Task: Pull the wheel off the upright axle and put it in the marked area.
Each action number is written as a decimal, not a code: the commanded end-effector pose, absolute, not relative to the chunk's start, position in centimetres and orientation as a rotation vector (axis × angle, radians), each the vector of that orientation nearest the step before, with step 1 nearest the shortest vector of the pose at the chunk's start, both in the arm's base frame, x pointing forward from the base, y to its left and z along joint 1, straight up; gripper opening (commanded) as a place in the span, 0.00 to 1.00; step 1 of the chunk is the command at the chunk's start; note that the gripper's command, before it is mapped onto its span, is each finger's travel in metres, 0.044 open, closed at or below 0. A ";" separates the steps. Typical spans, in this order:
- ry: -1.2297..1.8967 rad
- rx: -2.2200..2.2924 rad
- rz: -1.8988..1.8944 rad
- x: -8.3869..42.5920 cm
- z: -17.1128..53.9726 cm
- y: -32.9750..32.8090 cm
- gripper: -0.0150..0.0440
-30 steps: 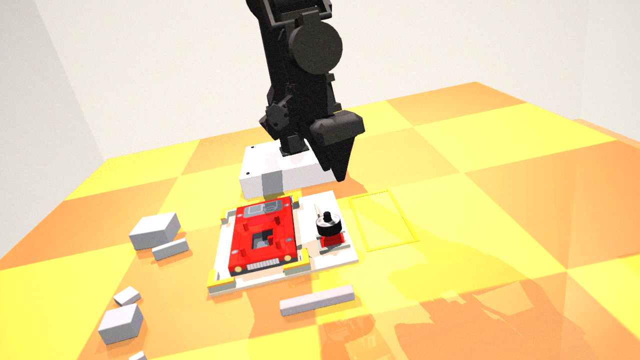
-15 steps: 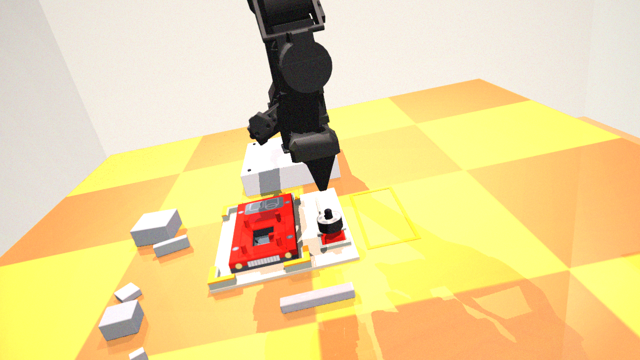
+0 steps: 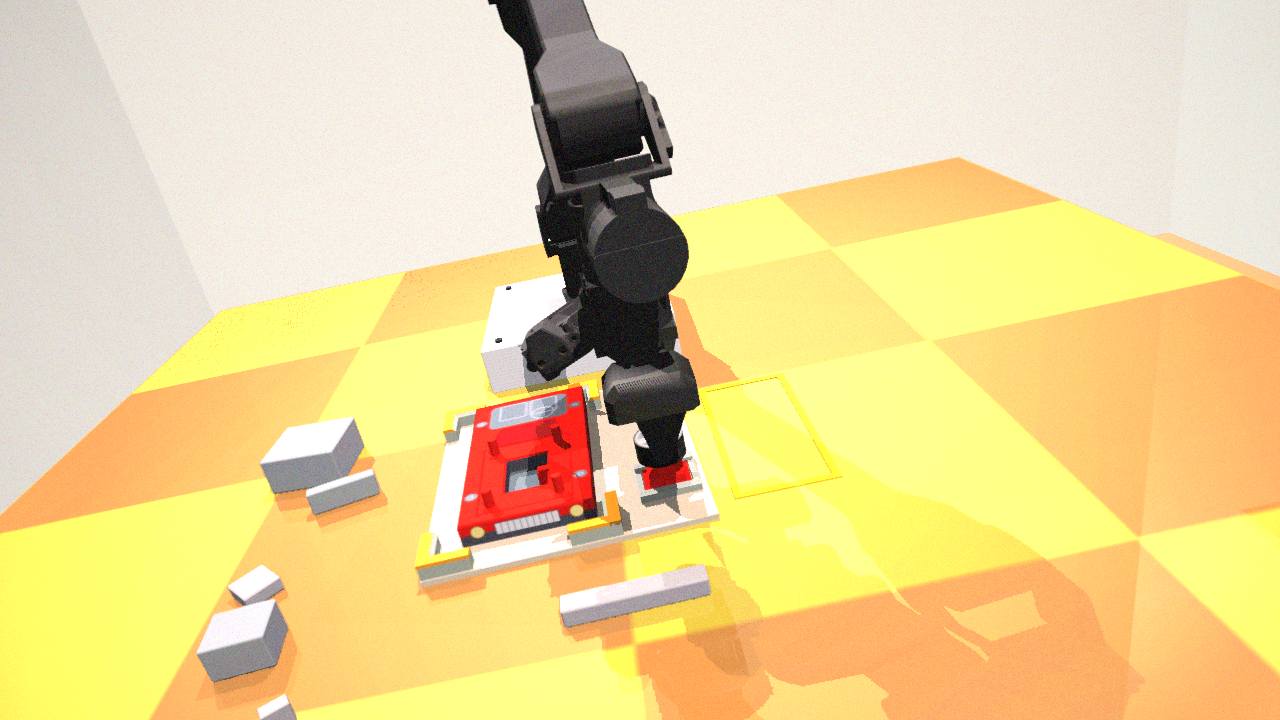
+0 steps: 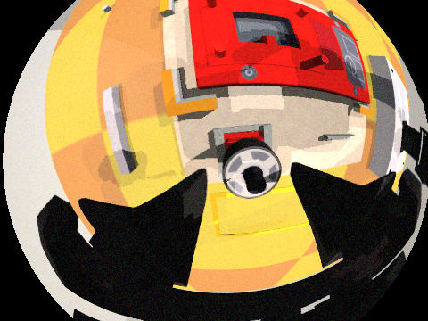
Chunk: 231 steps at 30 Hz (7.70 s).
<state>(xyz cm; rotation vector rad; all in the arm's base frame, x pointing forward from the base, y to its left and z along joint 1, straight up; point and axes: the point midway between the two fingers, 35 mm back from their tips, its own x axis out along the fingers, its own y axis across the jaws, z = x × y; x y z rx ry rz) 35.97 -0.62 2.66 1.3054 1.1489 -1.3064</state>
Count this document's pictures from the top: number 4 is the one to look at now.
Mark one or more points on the black wheel with grey hub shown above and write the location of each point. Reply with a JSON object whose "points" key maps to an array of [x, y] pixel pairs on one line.
{"points": [[244, 154]]}

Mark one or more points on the white rectangular bar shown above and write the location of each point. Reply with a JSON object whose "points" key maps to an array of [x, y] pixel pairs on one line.
{"points": [[116, 130]]}

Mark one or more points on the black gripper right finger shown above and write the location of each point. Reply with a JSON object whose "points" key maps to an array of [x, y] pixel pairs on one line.
{"points": [[336, 208]]}

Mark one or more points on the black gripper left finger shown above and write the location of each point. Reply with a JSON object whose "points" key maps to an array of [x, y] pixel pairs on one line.
{"points": [[166, 228]]}

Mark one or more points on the yellow rectangular outline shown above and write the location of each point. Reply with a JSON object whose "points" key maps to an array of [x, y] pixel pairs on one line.
{"points": [[213, 198]]}

